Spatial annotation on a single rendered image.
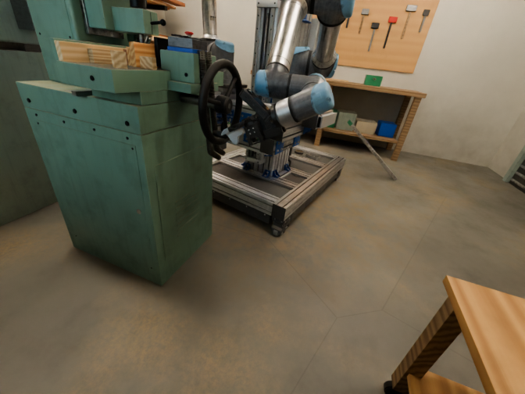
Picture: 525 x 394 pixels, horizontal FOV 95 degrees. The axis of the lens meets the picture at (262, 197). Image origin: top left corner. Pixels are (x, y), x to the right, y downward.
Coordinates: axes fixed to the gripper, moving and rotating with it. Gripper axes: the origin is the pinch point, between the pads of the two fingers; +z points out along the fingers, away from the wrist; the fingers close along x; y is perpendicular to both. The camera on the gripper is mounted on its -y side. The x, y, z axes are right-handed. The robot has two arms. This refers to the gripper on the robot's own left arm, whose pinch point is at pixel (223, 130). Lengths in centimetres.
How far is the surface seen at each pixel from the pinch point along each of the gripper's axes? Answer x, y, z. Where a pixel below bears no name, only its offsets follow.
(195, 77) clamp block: 4.9, -19.4, 5.0
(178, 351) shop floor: -32, 66, 36
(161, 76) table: -0.6, -23.6, 13.6
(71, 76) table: -19.0, -29.9, 28.3
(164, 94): 0.1, -18.6, 16.5
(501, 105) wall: 352, 99, -188
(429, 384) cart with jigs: -17, 89, -42
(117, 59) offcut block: -14.0, -28.4, 14.1
